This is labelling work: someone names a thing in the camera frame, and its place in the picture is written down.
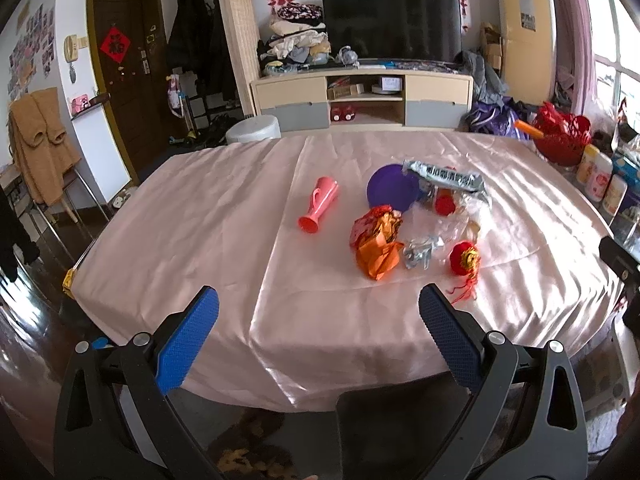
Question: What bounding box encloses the red lantern ornament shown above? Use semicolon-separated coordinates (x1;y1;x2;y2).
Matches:
448;240;480;304

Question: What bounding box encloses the small silver wrapper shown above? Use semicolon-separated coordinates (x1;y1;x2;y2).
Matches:
402;235;445;270

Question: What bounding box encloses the clear plastic bag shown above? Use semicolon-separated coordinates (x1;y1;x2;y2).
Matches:
400;188;491;267

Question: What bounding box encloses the orange red wrapper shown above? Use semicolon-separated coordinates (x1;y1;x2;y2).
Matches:
349;205;404;281

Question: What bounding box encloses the silver foil snack bag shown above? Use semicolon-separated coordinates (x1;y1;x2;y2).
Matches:
402;160;491;206

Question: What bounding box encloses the purple plastic lid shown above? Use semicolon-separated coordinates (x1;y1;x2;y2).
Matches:
367;164;422;214

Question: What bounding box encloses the pink plastic vase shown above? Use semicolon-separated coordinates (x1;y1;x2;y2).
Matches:
297;177;340;234

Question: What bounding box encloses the cream yellow canister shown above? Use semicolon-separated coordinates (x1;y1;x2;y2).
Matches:
601;174;628;218

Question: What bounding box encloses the white pink canister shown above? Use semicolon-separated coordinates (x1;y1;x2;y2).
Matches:
585;152;613;204

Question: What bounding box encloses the pink satin tablecloth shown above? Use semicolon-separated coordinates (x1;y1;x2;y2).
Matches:
72;130;623;412

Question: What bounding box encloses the tan coat on chair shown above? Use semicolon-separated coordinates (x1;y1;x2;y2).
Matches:
8;88;81;206

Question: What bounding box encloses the orange tube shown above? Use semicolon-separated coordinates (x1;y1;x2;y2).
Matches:
514;119;544;140

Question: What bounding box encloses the white round stool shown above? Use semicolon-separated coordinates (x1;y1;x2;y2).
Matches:
226;115;281;144

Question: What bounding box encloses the beige grey TV cabinet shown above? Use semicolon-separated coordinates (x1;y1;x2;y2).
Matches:
252;67;474;136

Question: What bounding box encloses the pink curtain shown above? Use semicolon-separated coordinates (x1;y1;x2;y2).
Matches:
554;0;596;115

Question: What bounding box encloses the red diamond door sign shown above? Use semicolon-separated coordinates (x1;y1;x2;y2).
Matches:
100;26;131;64

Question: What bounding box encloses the black hanging coat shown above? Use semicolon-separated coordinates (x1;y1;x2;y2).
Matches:
167;0;236;101

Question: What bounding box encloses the dark brown door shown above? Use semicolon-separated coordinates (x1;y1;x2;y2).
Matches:
87;0;174;183

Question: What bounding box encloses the black flat television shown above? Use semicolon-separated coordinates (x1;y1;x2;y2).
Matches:
322;0;462;63

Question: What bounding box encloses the pile of clothes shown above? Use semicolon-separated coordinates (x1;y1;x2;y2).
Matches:
257;3;331;77

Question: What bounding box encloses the cream standing air conditioner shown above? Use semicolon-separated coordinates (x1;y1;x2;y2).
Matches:
499;0;556;105

